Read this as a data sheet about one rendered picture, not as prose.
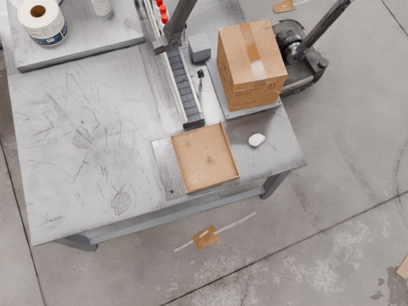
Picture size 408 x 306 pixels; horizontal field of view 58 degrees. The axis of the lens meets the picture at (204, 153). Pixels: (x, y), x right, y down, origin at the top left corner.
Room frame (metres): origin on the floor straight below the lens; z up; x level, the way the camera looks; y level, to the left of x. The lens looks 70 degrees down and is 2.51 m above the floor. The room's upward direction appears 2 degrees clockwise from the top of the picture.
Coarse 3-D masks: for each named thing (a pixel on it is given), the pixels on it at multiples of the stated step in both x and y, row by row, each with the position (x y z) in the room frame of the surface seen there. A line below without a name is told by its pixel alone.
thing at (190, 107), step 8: (152, 8) 1.40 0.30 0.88; (160, 32) 1.25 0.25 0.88; (176, 48) 1.16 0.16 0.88; (168, 56) 1.10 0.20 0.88; (176, 56) 1.10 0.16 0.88; (176, 64) 1.06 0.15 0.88; (176, 72) 1.01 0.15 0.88; (184, 72) 1.01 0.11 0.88; (176, 80) 0.96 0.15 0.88; (184, 80) 0.96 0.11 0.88; (184, 88) 0.92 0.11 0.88; (184, 96) 0.88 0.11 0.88; (192, 96) 0.88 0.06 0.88; (184, 104) 0.83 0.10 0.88; (192, 104) 0.83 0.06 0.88; (192, 112) 0.79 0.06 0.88; (192, 120) 0.74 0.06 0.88
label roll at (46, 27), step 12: (36, 0) 1.31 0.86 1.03; (48, 0) 1.31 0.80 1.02; (24, 12) 1.24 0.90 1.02; (36, 12) 1.27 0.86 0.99; (48, 12) 1.24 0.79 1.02; (60, 12) 1.26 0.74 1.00; (24, 24) 1.16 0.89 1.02; (36, 24) 1.17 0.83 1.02; (48, 24) 1.17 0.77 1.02; (60, 24) 1.21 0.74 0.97; (36, 36) 1.15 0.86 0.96; (48, 36) 1.15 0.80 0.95; (60, 36) 1.18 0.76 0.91
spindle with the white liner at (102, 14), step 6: (96, 0) 1.32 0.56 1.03; (102, 0) 1.33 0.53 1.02; (108, 0) 1.37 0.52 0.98; (96, 6) 1.32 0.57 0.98; (102, 6) 1.32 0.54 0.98; (108, 6) 1.35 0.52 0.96; (96, 12) 1.33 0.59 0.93; (102, 12) 1.32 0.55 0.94; (108, 12) 1.33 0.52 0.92; (102, 18) 1.32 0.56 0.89; (108, 18) 1.33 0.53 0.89
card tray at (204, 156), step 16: (208, 128) 0.73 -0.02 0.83; (176, 144) 0.63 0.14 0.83; (192, 144) 0.64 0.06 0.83; (208, 144) 0.64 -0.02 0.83; (224, 144) 0.64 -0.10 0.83; (192, 160) 0.56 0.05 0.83; (208, 160) 0.56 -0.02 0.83; (224, 160) 0.56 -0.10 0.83; (192, 176) 0.48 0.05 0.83; (208, 176) 0.48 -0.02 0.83; (224, 176) 0.48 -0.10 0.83
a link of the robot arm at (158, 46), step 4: (160, 36) 1.05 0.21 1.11; (164, 36) 1.05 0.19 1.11; (156, 40) 1.03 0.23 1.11; (160, 40) 1.03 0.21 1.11; (164, 40) 1.03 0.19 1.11; (172, 40) 1.00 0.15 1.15; (176, 40) 1.00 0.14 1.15; (152, 44) 1.01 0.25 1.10; (156, 44) 1.01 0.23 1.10; (160, 44) 1.01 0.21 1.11; (164, 44) 1.01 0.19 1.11; (168, 44) 1.01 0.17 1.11; (172, 44) 0.99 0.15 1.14; (176, 44) 1.00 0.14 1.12; (152, 48) 1.00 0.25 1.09; (156, 48) 1.00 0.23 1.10; (160, 48) 1.01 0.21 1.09; (164, 48) 1.01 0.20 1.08; (156, 52) 0.99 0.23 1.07; (160, 52) 1.00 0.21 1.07
